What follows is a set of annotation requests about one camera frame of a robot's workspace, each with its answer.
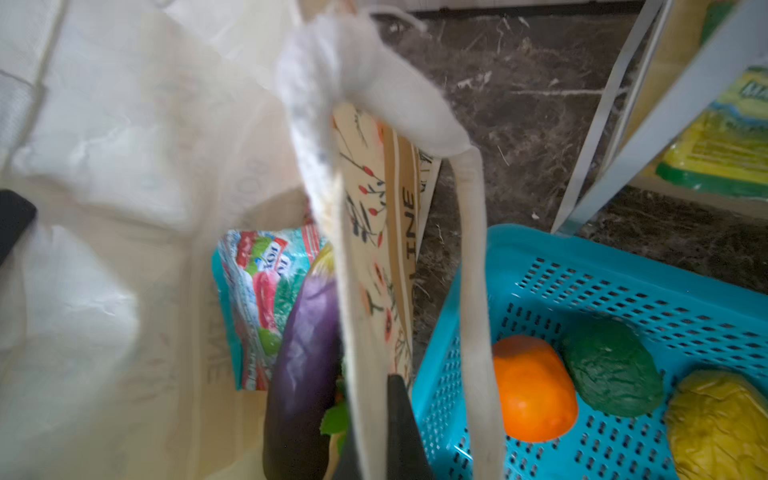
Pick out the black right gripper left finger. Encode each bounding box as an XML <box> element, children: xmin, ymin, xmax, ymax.
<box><xmin>332</xmin><ymin>446</ymin><xmax>360</xmax><ymax>480</ymax></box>

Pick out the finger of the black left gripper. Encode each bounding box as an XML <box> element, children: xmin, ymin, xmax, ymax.
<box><xmin>0</xmin><ymin>189</ymin><xmax>37</xmax><ymax>264</ymax></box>

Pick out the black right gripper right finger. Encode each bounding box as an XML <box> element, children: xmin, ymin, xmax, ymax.
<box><xmin>386</xmin><ymin>374</ymin><xmax>434</xmax><ymax>480</ymax></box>

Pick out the purple toy eggplant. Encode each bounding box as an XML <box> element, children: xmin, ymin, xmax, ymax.
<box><xmin>262</xmin><ymin>275</ymin><xmax>341</xmax><ymax>479</ymax></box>

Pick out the cream canvas grocery bag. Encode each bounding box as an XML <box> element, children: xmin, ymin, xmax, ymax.
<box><xmin>1</xmin><ymin>1</ymin><xmax>504</xmax><ymax>479</ymax></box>

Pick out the teal mint candy bag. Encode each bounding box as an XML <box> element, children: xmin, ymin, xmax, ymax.
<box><xmin>212</xmin><ymin>223</ymin><xmax>326</xmax><ymax>391</ymax></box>

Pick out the green lemon candy bag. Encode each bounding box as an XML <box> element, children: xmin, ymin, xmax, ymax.
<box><xmin>653</xmin><ymin>0</ymin><xmax>768</xmax><ymax>200</ymax></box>

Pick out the orange upper toy orange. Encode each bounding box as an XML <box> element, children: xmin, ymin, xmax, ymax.
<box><xmin>492</xmin><ymin>335</ymin><xmax>578</xmax><ymax>443</ymax></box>

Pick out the teal plastic basket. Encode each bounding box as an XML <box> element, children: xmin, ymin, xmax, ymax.
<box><xmin>412</xmin><ymin>224</ymin><xmax>767</xmax><ymax>479</ymax></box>

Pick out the green toy avocado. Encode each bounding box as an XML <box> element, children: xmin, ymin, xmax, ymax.
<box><xmin>560</xmin><ymin>317</ymin><xmax>664</xmax><ymax>418</ymax></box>

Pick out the yellow toy fruit top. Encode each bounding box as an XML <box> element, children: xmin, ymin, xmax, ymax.
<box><xmin>664</xmin><ymin>370</ymin><xmax>767</xmax><ymax>479</ymax></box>

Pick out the white wooden shelf rack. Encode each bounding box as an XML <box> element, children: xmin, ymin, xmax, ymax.
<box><xmin>551</xmin><ymin>1</ymin><xmax>767</xmax><ymax>236</ymax></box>

